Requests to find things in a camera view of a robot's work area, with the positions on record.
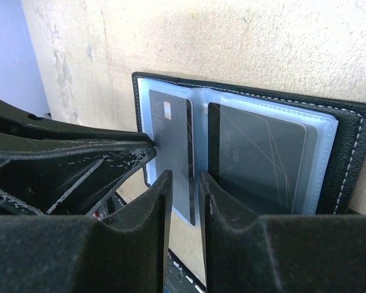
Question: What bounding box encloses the black VIP card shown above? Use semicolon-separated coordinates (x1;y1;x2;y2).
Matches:
149;90;196;226

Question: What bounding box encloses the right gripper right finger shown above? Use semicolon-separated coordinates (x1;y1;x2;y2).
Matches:
199;172;366;292

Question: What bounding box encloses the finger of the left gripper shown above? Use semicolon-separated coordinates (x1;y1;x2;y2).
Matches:
0;133;156;215
0;100;149;142

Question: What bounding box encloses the black card holder wallet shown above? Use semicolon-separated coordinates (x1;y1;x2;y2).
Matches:
132;71;366;214

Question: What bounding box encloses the black card in right sleeve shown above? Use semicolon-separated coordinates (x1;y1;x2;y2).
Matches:
208;103;318;214

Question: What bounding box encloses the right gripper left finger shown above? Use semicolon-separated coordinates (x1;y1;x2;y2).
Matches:
0;170;173;292

